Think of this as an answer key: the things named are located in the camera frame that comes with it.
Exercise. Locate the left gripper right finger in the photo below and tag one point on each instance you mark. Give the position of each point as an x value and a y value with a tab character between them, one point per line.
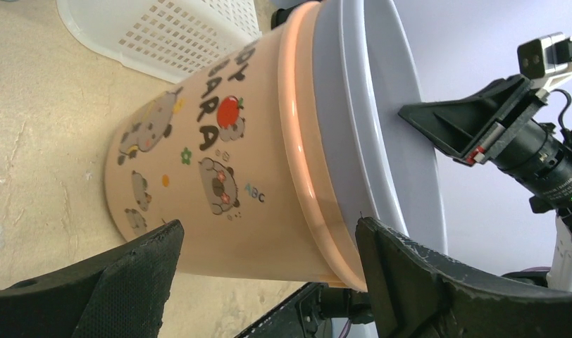
418	292

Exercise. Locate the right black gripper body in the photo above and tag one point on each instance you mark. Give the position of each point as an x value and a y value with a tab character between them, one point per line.
510	137

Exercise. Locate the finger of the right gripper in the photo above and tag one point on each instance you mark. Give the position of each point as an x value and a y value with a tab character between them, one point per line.
457	128

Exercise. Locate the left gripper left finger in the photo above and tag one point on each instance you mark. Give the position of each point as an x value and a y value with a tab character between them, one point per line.
118	293

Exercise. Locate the grey plastic bucket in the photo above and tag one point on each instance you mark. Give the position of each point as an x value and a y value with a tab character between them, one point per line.
379	165

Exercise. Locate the orange bucket black rim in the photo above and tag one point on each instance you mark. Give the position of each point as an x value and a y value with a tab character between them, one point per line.
234	153

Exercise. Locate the white perforated plastic basket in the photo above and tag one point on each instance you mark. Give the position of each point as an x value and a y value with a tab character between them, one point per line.
166	39

